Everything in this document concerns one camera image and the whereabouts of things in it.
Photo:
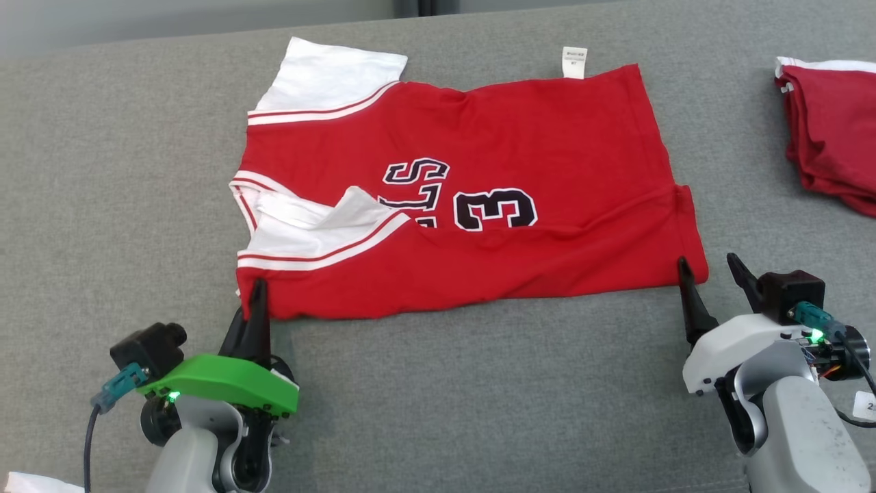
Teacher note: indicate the red jersey white sleeves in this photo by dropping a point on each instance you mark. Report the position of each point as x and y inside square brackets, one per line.
[547, 137]

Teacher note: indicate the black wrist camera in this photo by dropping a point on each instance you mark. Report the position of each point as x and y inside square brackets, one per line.
[147, 349]
[794, 294]

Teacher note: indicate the plain red garment white trim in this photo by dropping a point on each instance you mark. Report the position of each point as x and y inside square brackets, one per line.
[835, 137]

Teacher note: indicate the dark grey upright post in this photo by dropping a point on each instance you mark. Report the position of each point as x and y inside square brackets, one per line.
[428, 7]

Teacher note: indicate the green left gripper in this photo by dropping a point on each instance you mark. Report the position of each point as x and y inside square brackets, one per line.
[226, 383]

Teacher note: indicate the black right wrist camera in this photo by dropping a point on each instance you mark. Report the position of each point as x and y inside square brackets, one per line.
[794, 294]

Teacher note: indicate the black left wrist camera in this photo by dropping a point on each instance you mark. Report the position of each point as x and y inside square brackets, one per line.
[147, 349]

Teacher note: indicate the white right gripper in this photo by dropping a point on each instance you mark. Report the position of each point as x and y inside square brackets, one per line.
[732, 349]

